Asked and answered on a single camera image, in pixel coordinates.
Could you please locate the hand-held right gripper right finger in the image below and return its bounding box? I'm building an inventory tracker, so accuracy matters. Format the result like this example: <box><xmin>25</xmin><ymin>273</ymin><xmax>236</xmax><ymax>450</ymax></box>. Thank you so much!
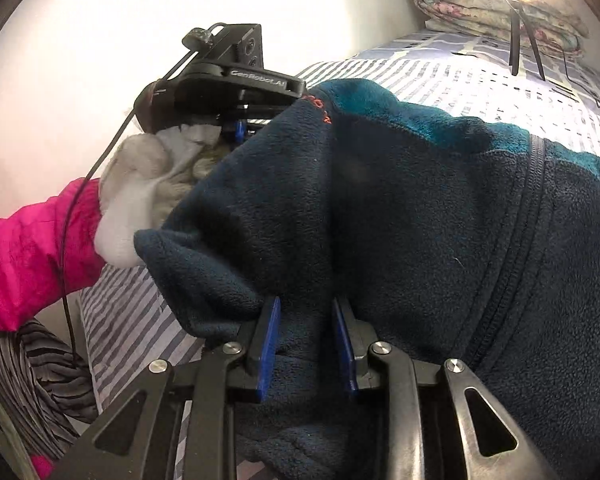
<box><xmin>331</xmin><ymin>297</ymin><xmax>556</xmax><ymax>480</ymax></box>

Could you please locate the blue white striped quilt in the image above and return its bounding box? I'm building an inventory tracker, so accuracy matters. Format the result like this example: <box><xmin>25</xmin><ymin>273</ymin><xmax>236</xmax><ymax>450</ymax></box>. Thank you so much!
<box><xmin>77</xmin><ymin>60</ymin><xmax>600</xmax><ymax>406</ymax></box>

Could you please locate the folded floral quilt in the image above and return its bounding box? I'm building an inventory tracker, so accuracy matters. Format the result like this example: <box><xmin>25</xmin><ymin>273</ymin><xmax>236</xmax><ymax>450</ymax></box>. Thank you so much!
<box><xmin>411</xmin><ymin>0</ymin><xmax>591</xmax><ymax>58</ymax></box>

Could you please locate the black tripod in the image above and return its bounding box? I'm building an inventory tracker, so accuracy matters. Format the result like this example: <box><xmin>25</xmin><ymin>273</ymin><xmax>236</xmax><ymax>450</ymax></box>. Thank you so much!
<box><xmin>500</xmin><ymin>0</ymin><xmax>548</xmax><ymax>81</ymax></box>

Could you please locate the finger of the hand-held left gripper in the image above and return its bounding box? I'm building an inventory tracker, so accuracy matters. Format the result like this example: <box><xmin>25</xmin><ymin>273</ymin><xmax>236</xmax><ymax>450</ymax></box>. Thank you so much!
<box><xmin>224</xmin><ymin>104</ymin><xmax>287</xmax><ymax>147</ymax></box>

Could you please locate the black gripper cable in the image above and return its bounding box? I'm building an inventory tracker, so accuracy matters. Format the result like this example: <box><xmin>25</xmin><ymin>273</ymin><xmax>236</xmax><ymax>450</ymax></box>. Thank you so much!
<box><xmin>60</xmin><ymin>22</ymin><xmax>228</xmax><ymax>363</ymax></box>

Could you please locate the blue checked bed sheet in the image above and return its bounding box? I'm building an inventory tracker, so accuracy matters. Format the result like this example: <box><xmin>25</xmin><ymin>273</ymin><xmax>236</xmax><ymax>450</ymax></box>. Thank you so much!
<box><xmin>355</xmin><ymin>30</ymin><xmax>600</xmax><ymax>126</ymax></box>

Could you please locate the teal plaid fleece jacket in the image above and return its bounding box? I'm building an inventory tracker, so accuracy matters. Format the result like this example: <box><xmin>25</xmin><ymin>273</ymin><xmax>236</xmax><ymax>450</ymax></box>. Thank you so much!
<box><xmin>134</xmin><ymin>78</ymin><xmax>600</xmax><ymax>480</ymax></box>

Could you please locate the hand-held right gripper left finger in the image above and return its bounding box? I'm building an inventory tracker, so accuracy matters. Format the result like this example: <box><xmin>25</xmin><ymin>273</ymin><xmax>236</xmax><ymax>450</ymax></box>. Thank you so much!
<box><xmin>50</xmin><ymin>296</ymin><xmax>282</xmax><ymax>480</ymax></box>

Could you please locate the black ring light cable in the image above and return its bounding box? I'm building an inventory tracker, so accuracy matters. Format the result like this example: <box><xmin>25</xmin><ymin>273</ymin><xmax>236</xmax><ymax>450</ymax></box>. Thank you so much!
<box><xmin>545</xmin><ymin>45</ymin><xmax>600</xmax><ymax>111</ymax></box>

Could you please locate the person's left hand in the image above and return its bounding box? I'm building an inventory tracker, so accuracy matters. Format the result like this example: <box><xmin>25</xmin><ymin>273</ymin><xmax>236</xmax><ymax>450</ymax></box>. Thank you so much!
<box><xmin>95</xmin><ymin>122</ymin><xmax>236</xmax><ymax>266</ymax></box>

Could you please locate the person's left forearm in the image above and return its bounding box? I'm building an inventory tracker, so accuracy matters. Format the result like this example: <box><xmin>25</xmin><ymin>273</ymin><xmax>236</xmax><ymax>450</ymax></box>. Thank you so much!
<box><xmin>0</xmin><ymin>177</ymin><xmax>108</xmax><ymax>333</ymax></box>

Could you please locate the grey striped garment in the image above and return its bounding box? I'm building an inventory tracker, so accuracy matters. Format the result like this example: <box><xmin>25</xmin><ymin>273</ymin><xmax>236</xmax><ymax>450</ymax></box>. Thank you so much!
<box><xmin>0</xmin><ymin>319</ymin><xmax>101</xmax><ymax>461</ymax></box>

